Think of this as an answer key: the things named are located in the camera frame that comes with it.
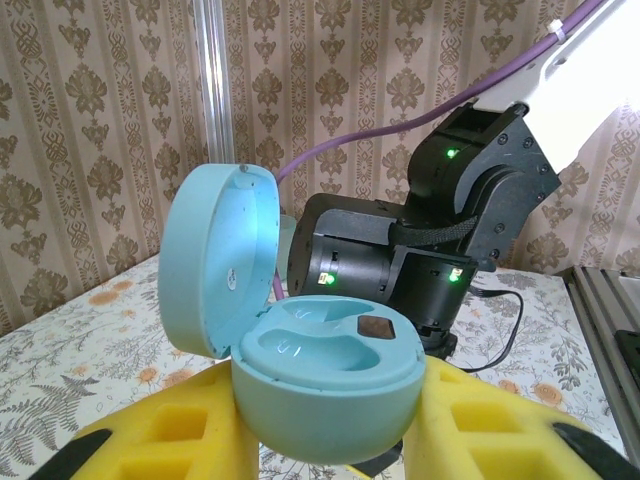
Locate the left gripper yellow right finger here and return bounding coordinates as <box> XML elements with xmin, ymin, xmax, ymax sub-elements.
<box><xmin>402</xmin><ymin>352</ymin><xmax>640</xmax><ymax>480</ymax></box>

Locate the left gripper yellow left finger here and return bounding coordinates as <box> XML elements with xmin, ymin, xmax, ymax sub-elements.
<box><xmin>29</xmin><ymin>357</ymin><xmax>261</xmax><ymax>480</ymax></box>

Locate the black braided cable sleeve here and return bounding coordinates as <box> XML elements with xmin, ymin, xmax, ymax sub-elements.
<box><xmin>392</xmin><ymin>216</ymin><xmax>482</xmax><ymax>247</ymax></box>

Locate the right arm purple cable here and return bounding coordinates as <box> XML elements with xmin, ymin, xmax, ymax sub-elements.
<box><xmin>271</xmin><ymin>0</ymin><xmax>604</xmax><ymax>302</ymax></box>

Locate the thin black gripper wire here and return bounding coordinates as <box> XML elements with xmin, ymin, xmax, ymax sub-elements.
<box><xmin>442</xmin><ymin>286</ymin><xmax>525</xmax><ymax>375</ymax></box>

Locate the aluminium side rail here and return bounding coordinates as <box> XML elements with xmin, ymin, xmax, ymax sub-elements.
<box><xmin>561</xmin><ymin>263</ymin><xmax>640</xmax><ymax>457</ymax></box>

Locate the aluminium frame post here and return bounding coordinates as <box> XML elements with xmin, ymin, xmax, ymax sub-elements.
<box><xmin>193</xmin><ymin>0</ymin><xmax>238</xmax><ymax>169</ymax></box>

